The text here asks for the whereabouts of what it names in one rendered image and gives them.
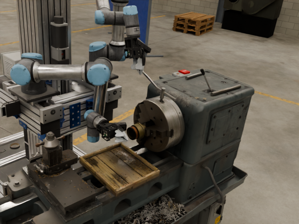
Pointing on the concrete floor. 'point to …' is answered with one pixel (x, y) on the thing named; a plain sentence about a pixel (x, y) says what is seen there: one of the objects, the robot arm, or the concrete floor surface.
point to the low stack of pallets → (193, 23)
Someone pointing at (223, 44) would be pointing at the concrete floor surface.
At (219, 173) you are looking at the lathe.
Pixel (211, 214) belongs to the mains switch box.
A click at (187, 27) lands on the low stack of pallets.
